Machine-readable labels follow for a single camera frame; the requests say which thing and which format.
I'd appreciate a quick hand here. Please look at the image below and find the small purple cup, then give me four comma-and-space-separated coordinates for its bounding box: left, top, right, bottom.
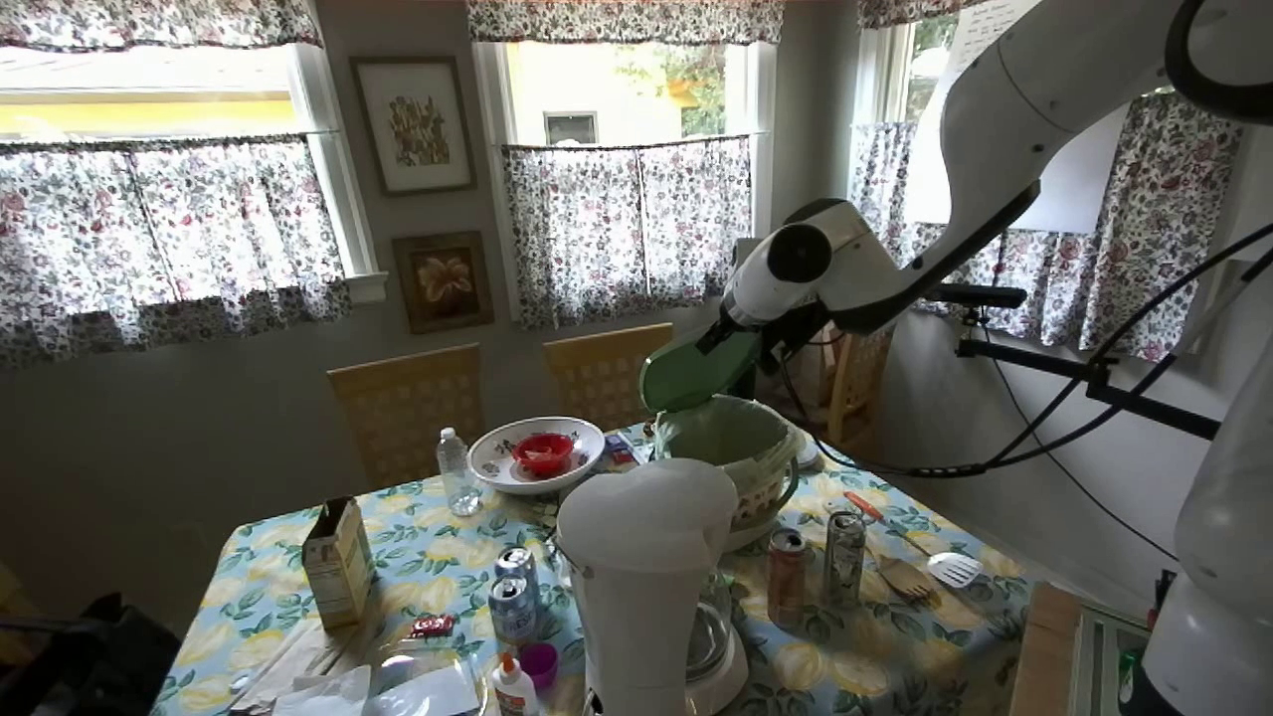
514, 640, 564, 697

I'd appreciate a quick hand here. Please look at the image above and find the orange soda can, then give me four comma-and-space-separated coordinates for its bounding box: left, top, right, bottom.
764, 525, 811, 630

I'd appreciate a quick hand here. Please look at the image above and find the small dark framed picture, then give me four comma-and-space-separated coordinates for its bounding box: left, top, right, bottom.
392, 228, 498, 338

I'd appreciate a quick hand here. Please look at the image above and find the white coffee maker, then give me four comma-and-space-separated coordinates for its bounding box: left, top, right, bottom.
555, 459, 755, 716

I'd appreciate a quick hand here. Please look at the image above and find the floral window valance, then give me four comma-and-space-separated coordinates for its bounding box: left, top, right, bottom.
0, 0, 328, 51
461, 0, 791, 46

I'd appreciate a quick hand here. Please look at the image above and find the small white plastic object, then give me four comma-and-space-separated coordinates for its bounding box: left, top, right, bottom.
922, 550, 992, 598

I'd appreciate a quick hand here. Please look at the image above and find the clear plastic water bottle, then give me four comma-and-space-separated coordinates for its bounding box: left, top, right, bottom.
434, 423, 481, 521

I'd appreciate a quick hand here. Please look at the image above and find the wooden fork spatula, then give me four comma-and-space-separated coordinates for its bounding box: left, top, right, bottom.
870, 553, 941, 604

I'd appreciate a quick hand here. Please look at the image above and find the clear plastic bag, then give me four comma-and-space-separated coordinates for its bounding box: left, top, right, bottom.
258, 643, 486, 716

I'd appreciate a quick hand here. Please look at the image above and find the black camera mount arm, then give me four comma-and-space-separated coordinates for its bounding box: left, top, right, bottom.
929, 280, 1224, 447

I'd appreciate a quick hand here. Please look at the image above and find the small white squeeze bottle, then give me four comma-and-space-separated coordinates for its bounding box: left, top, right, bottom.
491, 648, 543, 716

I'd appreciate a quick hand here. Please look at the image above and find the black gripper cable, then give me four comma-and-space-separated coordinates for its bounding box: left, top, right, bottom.
910, 213, 1273, 485

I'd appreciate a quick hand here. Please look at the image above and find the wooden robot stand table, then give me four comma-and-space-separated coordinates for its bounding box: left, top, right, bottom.
1010, 575, 1085, 716

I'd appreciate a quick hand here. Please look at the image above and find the white round plate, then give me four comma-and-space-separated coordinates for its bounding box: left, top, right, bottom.
467, 408, 613, 501

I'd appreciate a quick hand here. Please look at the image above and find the white bin with green handle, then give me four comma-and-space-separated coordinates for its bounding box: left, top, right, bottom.
656, 391, 807, 557

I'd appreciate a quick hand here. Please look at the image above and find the wooden lattice chair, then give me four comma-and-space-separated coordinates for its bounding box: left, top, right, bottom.
816, 323, 897, 459

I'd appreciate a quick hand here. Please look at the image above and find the green bin lid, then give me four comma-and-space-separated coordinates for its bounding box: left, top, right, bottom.
636, 323, 771, 419

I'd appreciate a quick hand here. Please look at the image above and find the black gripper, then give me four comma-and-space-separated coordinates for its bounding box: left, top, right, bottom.
755, 306, 835, 366

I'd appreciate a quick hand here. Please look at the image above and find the floral window curtain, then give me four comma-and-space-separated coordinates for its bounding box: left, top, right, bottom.
0, 132, 360, 366
502, 132, 762, 331
849, 89, 1244, 370

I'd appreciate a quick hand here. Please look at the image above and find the blue and white can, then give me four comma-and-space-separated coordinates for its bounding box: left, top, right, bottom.
486, 543, 546, 648

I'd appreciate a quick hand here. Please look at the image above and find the lemon print tablecloth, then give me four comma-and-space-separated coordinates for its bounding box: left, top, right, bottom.
148, 419, 1039, 716

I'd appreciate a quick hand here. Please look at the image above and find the yellow wooden chair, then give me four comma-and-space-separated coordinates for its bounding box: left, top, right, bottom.
321, 341, 491, 488
543, 319, 681, 429

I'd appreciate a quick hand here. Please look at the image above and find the framed botanical print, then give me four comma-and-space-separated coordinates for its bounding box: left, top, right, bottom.
345, 51, 481, 203

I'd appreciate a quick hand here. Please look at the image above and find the black bag on floor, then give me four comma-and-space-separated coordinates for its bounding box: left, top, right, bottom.
0, 590, 182, 716

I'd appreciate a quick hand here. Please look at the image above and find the silver drink can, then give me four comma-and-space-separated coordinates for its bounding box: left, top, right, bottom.
819, 504, 870, 616

